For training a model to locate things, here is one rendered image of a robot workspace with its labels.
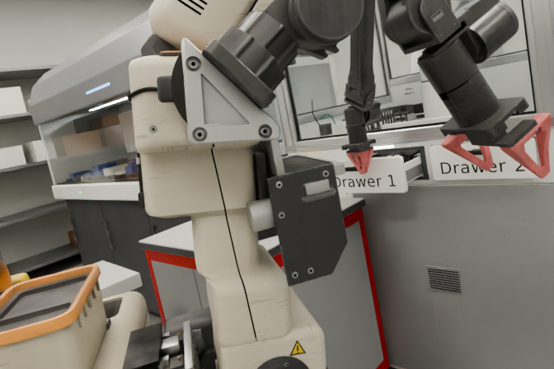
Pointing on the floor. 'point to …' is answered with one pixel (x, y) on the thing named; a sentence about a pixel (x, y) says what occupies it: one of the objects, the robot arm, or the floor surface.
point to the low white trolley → (370, 342)
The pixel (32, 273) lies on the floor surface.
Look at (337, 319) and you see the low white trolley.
